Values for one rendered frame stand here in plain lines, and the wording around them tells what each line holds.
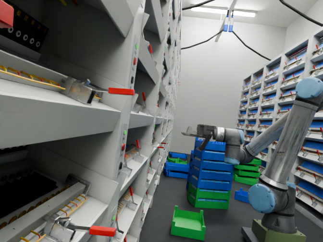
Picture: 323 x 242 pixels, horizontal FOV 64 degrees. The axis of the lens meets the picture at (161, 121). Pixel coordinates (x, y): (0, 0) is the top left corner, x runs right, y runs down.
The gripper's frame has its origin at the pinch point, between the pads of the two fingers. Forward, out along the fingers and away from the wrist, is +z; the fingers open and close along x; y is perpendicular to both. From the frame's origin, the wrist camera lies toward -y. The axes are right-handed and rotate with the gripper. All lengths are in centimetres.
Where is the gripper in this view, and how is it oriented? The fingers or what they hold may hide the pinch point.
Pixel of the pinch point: (183, 134)
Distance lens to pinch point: 163.8
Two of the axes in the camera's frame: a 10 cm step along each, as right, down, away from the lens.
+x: -0.7, 0.0, -10.0
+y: 1.0, -9.9, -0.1
